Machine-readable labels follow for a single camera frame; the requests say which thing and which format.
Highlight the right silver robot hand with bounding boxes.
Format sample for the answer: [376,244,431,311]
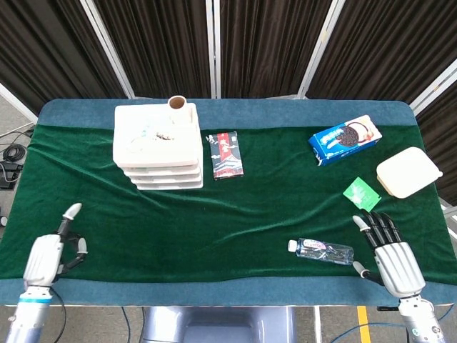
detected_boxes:
[351,210,428,299]

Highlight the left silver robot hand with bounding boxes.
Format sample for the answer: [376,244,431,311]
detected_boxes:
[21,202,89,289]

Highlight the clear drawer with assorted items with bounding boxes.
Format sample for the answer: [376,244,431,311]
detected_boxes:
[134,175,205,191]

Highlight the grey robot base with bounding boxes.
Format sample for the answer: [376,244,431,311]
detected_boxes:
[141,306,297,343]

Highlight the clear plastic water bottle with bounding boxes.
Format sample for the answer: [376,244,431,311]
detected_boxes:
[288,238,356,267]

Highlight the green sachet packet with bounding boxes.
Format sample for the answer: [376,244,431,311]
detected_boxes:
[342,177,382,210]

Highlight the black power adapter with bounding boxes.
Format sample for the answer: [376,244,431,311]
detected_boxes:
[0,160,24,190]

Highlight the cream lidded food container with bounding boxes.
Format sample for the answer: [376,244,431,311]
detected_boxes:
[376,146,444,199]

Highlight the blue Oreo cookie box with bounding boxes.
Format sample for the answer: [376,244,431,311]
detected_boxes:
[308,114,383,167]

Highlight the green velvet cloth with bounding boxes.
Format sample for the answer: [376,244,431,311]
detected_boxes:
[0,123,457,287]

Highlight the stacked white food boxes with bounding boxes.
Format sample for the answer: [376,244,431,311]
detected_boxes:
[112,102,205,191]

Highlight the blue table cover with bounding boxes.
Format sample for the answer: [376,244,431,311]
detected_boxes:
[0,98,457,308]

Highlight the dark patterned red-blue box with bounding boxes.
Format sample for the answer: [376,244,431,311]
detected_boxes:
[206,131,246,182]

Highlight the dark pleated folding screen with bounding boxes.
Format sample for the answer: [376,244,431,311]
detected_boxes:
[0,0,457,212]

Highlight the blue floor cable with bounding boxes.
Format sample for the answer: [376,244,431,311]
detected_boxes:
[335,320,408,343]

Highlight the black coiled floor cable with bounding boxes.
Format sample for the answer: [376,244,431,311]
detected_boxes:
[1,142,28,162]

